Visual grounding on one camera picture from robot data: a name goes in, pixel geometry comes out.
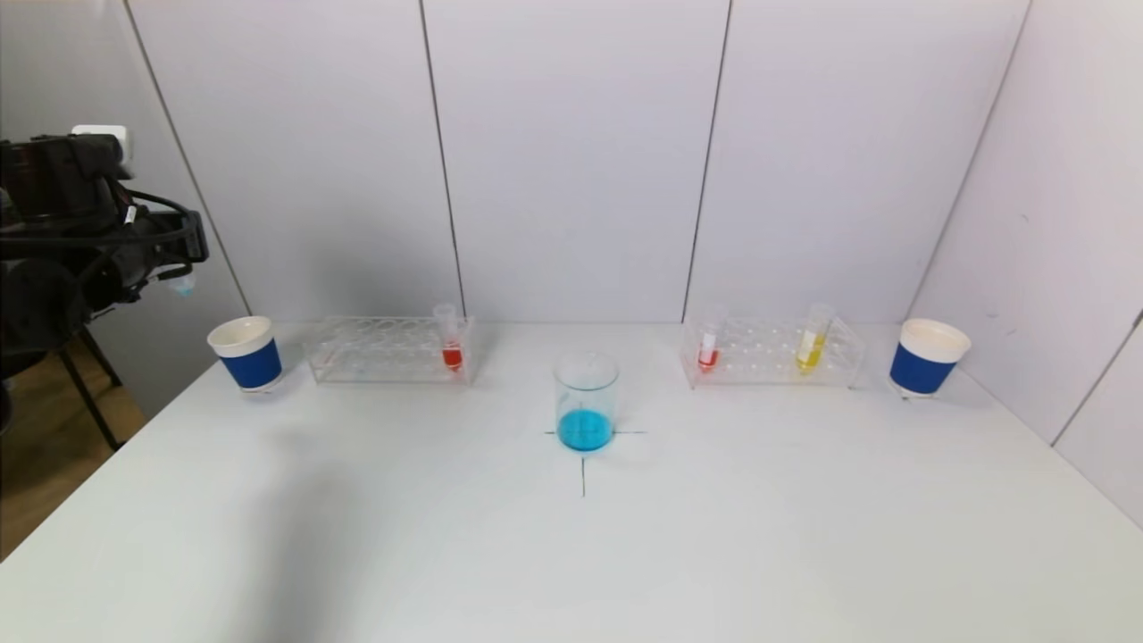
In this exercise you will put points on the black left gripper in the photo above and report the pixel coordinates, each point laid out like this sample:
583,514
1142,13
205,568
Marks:
54,187

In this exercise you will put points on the test tube with blue pigment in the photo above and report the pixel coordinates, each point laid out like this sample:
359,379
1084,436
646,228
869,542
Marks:
184,286

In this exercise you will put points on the clear acrylic test tube rack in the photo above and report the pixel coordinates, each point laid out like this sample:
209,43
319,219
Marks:
384,353
759,353

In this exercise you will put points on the test tube with red pigment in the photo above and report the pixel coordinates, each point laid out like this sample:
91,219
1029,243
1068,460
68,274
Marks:
453,358
707,358

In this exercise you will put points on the clear glass beaker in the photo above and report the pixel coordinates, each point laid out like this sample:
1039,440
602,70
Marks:
585,430

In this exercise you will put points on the test tube with yellow pigment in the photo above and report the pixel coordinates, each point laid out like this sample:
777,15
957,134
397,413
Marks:
809,354

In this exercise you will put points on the white paper cup blue sleeve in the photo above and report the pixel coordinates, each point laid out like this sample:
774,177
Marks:
251,364
920,371

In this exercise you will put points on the black metal stand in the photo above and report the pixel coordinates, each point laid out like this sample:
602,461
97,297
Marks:
89,393

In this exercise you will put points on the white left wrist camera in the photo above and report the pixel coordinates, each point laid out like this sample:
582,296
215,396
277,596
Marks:
107,138

